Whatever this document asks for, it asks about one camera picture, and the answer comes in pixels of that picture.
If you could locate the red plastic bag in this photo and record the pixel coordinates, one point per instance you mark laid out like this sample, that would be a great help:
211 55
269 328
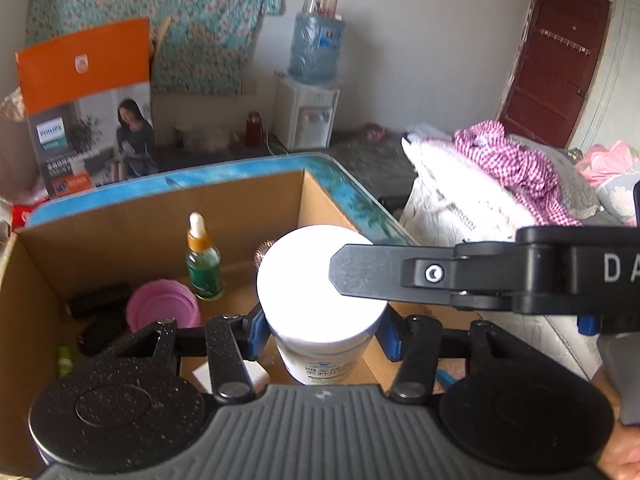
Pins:
22 215

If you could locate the green lip balm tube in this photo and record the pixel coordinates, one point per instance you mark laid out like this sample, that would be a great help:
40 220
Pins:
65 360

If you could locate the white charger adapter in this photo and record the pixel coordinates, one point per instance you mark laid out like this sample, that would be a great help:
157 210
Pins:
201 377

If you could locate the gold lid jar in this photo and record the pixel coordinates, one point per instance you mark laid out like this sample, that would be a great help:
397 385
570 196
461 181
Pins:
262 255

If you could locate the pink checked cloth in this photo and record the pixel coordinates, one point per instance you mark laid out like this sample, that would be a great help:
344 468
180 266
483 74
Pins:
520 165

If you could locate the pink slippers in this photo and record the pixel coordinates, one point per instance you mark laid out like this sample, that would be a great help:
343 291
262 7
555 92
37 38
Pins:
374 131

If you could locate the grey blanket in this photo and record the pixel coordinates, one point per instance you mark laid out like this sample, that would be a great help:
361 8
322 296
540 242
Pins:
575 185

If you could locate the white water dispenser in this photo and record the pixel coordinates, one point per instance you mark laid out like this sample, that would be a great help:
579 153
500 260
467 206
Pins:
300 110

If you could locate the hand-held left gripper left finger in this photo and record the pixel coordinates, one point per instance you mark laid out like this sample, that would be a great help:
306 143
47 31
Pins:
255 332

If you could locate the blue water jug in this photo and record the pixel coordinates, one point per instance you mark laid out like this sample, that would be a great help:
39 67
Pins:
315 50

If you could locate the brown paper bag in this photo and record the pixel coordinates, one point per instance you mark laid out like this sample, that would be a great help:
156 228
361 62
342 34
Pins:
10 105

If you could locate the white supplement bottle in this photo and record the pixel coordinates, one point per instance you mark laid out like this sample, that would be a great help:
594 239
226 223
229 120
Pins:
300 290

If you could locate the pink plastic bowl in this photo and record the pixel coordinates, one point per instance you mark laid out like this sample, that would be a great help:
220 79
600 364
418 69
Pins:
160 305

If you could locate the clear plastic bags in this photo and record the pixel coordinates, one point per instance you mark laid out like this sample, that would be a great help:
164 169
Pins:
207 137

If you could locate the person's right hand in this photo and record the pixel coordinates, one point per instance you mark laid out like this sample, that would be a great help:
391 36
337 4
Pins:
627 452

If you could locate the green dropper bottle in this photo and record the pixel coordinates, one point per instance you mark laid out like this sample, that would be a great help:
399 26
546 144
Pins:
204 270

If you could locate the dark red door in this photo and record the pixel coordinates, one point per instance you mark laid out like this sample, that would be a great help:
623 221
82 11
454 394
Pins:
550 85

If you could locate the red thermos bottle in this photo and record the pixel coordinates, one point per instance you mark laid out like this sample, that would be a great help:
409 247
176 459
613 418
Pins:
253 132

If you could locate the metal hook rack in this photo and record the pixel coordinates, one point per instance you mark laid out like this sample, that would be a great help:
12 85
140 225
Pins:
565 42

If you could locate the white sack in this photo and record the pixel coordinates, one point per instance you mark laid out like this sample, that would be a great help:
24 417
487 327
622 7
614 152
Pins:
450 195

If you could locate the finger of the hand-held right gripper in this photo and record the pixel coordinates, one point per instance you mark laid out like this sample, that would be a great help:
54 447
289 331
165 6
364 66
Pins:
375 270

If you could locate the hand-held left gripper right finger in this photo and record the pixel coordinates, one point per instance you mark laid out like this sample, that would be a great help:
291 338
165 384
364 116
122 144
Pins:
391 340

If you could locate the pink floral bedding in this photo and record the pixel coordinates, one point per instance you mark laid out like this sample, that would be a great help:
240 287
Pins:
610 160

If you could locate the floral teal cloth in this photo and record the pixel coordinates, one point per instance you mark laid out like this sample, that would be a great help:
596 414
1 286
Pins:
175 20

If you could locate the brown cardboard box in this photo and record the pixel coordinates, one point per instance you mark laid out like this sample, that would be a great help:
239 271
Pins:
125 230

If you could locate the orange appliance box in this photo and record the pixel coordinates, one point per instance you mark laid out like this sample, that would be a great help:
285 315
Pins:
85 60

